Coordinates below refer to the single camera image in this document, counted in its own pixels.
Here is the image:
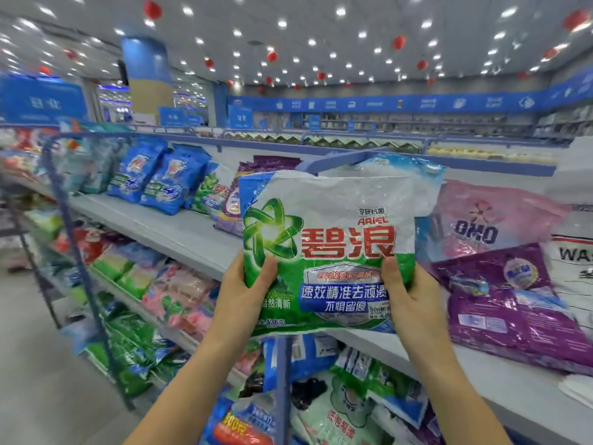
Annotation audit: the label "panda pale green bag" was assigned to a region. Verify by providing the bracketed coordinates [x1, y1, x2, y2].
[296, 370, 386, 445]

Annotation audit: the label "group of ceiling spotlights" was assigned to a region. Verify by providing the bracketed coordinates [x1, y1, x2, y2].
[0, 0, 593, 88]

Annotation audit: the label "pink flower-print detergent bag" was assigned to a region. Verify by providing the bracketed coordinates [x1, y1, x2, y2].
[429, 179, 571, 264]

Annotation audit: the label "blue white detergent bag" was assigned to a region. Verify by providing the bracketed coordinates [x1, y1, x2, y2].
[319, 152, 447, 267]

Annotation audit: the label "white blue-trim detergent bag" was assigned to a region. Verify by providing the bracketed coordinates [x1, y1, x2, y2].
[138, 150, 212, 216]

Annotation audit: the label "narrow blue wall column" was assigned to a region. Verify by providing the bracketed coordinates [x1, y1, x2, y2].
[212, 80, 229, 129]

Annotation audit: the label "large blue aisle-end sign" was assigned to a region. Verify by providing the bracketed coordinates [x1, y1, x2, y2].
[0, 74, 89, 127]

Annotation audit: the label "blue back wall sign band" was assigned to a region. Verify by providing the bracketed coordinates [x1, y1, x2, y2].
[227, 89, 549, 115]

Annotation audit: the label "person's left hand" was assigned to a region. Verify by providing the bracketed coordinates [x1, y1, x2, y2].
[208, 252, 279, 348]

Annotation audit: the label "person's right hand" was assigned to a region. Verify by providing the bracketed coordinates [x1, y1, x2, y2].
[381, 256, 457, 367]

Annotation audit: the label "red white Libai bags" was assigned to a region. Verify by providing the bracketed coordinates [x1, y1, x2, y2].
[51, 226, 113, 266]

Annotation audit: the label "green Ariel bag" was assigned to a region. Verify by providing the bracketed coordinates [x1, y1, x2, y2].
[238, 171, 416, 338]

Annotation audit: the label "white washing powder bags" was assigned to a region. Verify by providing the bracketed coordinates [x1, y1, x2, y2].
[542, 203, 593, 339]

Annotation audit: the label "small blue hanging sign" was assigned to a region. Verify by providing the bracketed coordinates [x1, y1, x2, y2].
[159, 106, 187, 127]

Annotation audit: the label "plain white detergent bag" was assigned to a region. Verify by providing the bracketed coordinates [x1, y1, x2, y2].
[544, 136, 593, 209]

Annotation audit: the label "blue tan pillar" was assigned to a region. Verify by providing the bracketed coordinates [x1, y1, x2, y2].
[119, 36, 175, 120]

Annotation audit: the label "row of house-shaped cartons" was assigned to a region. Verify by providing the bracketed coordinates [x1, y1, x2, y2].
[222, 130, 423, 155]

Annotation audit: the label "person's right forearm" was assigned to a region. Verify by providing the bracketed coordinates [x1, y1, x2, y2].
[407, 347, 513, 445]

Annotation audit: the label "blue hanging aisle sign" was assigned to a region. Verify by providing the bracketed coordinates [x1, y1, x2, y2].
[228, 105, 254, 130]

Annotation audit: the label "purple Eichimoo lavender bag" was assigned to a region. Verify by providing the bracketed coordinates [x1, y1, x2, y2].
[431, 243, 593, 377]

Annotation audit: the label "person's left forearm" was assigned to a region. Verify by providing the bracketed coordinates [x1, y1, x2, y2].
[125, 328, 260, 445]

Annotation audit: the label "blue side wall sign band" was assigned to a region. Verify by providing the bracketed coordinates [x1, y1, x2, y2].
[542, 69, 593, 111]

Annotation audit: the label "group of red lanterns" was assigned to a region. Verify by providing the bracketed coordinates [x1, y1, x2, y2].
[36, 0, 592, 93]

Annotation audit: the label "grey blue-framed shelf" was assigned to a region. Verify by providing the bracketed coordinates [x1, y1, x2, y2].
[0, 127, 593, 445]

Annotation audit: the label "green leaf-print detergent bag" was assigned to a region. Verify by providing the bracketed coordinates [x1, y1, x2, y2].
[289, 377, 329, 412]

